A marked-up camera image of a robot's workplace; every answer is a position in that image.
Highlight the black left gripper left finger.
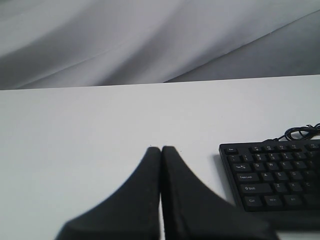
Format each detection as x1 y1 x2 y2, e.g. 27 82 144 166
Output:
56 147 161 240

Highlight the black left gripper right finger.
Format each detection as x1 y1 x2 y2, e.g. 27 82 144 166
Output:
161 146 278 240

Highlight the black keyboard cable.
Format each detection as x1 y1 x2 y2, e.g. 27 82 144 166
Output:
262 122 320 144

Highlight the grey backdrop cloth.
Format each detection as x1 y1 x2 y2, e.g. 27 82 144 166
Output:
0 0 320 90

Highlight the black acer keyboard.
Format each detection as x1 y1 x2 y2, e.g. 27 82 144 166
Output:
219 139 320 231

